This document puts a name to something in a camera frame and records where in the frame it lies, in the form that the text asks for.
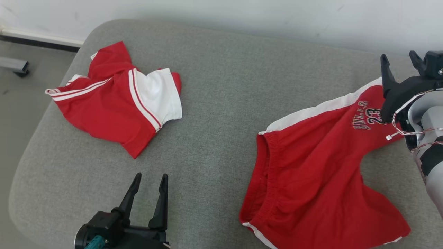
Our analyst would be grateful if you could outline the thin red white cable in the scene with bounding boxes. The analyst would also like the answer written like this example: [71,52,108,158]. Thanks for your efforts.
[386,89,443,153]

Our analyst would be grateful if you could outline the grey fabric sofa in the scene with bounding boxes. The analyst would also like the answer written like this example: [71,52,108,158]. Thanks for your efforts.
[9,19,443,249]

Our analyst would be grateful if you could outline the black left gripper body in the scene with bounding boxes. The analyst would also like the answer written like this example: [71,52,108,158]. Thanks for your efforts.
[74,210,171,249]

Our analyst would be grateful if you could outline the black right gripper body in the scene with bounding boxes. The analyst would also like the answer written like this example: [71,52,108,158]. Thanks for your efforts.
[381,51,443,123]

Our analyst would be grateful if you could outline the grey metal bar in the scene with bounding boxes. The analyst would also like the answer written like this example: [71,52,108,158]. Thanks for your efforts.
[0,56,30,77]

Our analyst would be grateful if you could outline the red shorts with white stripe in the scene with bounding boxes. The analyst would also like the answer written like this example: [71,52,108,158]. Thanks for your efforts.
[239,77,412,249]

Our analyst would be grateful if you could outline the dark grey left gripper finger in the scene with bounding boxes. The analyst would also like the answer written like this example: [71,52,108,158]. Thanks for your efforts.
[149,174,169,231]
[111,173,142,227]

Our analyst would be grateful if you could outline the red white jersey shirt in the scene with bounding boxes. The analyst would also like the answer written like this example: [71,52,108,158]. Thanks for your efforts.
[45,41,183,159]

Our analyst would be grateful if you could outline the white black baseboard strip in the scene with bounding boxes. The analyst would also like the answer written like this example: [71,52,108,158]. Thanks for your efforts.
[0,28,84,53]

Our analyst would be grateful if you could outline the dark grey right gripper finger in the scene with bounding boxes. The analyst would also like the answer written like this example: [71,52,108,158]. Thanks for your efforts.
[380,54,397,98]
[409,51,427,76]

